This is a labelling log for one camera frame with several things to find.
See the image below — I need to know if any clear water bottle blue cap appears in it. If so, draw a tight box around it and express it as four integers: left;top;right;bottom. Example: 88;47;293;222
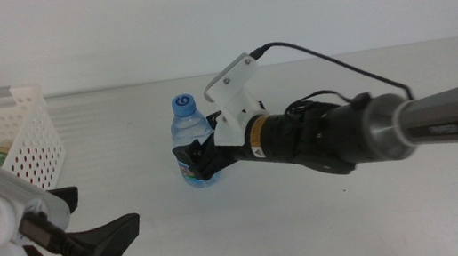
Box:
165;90;222;193

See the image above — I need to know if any yellow tea bottle green label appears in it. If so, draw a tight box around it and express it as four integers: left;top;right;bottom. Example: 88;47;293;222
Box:
0;139;19;168

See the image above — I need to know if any white perforated plastic basket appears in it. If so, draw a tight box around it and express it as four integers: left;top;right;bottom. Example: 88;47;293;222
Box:
0;78;72;200

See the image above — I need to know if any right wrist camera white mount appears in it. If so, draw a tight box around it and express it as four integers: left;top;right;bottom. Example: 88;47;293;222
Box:
197;50;270;151

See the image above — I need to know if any thin black right arm wire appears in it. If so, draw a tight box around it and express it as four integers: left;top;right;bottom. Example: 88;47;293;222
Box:
282;84;355;117

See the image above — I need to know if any thick black right camera cable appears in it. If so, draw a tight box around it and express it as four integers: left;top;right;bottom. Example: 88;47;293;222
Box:
245;15;458;236

